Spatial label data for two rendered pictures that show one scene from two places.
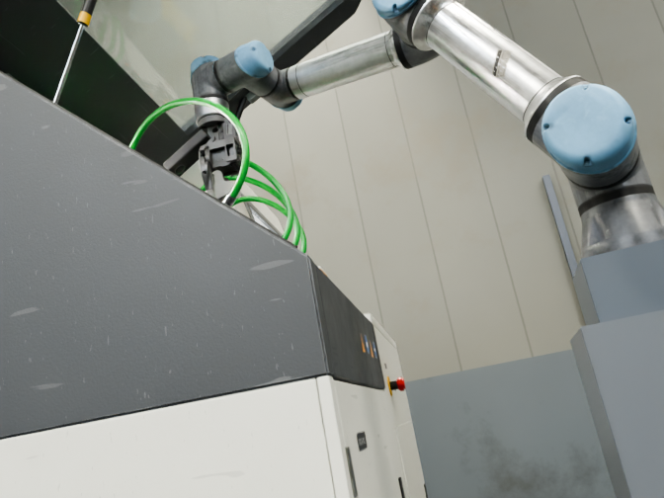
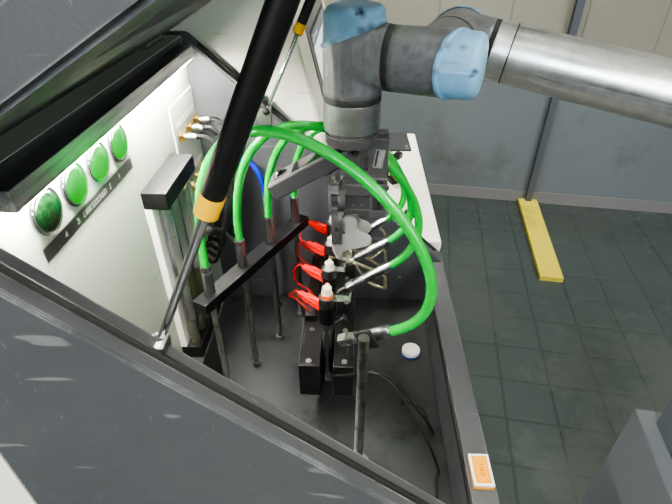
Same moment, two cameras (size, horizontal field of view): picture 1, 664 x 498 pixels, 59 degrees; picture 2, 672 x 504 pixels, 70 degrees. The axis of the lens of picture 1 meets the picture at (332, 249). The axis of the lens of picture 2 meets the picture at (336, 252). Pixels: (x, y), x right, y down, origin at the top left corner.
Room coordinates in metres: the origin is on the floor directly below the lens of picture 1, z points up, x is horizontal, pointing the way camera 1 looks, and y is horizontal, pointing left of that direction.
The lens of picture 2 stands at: (0.52, 0.29, 1.63)
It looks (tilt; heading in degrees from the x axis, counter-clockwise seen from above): 36 degrees down; 354
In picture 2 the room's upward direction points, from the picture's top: straight up
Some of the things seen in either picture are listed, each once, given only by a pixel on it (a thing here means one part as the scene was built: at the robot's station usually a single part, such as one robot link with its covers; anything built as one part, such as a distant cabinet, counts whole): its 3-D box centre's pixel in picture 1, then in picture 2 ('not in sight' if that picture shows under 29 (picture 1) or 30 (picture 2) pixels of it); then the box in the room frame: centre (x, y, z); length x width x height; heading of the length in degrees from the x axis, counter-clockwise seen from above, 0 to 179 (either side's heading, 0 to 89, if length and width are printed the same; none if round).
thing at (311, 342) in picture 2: not in sight; (330, 328); (1.26, 0.22, 0.91); 0.34 x 0.10 x 0.15; 172
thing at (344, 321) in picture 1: (347, 343); (448, 388); (1.10, 0.00, 0.87); 0.62 x 0.04 x 0.16; 172
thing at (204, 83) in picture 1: (209, 84); (355, 53); (1.13, 0.20, 1.49); 0.09 x 0.08 x 0.11; 62
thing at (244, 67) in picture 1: (249, 69); (437, 59); (1.10, 0.11, 1.49); 0.11 x 0.11 x 0.08; 62
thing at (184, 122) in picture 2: not in sight; (201, 174); (1.41, 0.47, 1.20); 0.13 x 0.03 x 0.31; 172
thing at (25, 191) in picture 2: not in sight; (124, 101); (1.18, 0.50, 1.43); 0.54 x 0.03 x 0.02; 172
